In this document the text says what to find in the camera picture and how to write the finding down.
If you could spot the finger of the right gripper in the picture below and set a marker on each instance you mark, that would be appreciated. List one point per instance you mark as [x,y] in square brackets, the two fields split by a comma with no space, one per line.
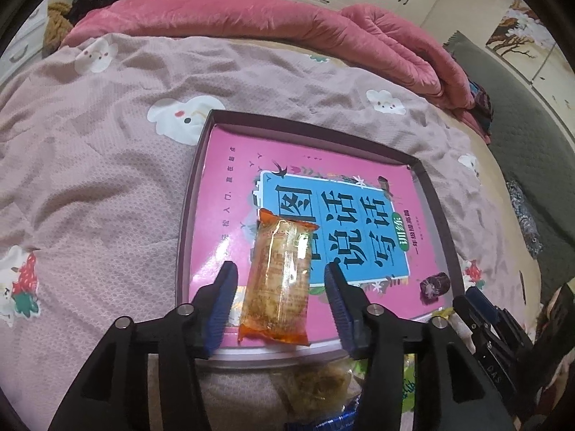
[467,318]
[501,320]

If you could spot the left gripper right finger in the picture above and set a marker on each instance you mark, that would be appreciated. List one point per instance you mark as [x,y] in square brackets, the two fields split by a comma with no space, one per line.
[452,392]

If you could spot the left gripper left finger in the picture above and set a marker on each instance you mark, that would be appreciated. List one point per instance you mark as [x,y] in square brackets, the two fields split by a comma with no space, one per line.
[110,391]

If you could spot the dark brown cake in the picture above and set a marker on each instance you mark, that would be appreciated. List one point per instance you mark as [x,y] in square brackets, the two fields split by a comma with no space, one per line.
[433,287]

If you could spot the blue foil snack packet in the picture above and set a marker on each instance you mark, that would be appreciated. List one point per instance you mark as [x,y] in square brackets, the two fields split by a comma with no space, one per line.
[343,421]

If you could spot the clear pastry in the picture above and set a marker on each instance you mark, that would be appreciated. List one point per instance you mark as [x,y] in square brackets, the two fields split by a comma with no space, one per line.
[313,392]

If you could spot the orange-ended clear cake packet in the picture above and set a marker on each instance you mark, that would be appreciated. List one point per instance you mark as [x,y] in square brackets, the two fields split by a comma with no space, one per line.
[277,294]

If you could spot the green milk candy packet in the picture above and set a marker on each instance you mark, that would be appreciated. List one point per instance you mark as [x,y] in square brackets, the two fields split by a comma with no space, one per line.
[408,383]

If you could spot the grey patterned cloth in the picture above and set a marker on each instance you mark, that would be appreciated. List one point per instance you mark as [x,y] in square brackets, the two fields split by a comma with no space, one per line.
[527,224]

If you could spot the pink blue children's book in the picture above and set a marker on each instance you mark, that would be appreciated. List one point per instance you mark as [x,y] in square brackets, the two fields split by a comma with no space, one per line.
[371,219]

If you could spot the grey quilted headboard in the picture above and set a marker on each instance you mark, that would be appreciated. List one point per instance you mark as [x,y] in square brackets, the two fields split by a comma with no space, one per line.
[532,151]

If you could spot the dark clothes near headboard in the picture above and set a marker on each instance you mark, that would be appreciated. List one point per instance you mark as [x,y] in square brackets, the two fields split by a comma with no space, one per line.
[483,109]

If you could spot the dark shallow box tray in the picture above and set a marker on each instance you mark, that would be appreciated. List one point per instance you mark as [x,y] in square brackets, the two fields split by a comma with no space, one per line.
[253,353]

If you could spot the pink printed bed sheet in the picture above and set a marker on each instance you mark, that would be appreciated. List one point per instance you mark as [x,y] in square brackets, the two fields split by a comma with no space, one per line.
[94,192]

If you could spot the pink fleece blanket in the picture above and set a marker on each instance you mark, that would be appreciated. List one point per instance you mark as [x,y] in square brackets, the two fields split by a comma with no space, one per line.
[361,34]

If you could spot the white drawer chest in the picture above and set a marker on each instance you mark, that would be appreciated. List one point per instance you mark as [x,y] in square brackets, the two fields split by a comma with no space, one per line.
[27,42]

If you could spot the brown knitted plush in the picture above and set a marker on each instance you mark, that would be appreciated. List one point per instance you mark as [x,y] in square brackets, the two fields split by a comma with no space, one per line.
[57,28]

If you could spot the tree wall painting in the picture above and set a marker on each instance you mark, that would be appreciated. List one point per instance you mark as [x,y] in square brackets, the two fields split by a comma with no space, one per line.
[520,38]

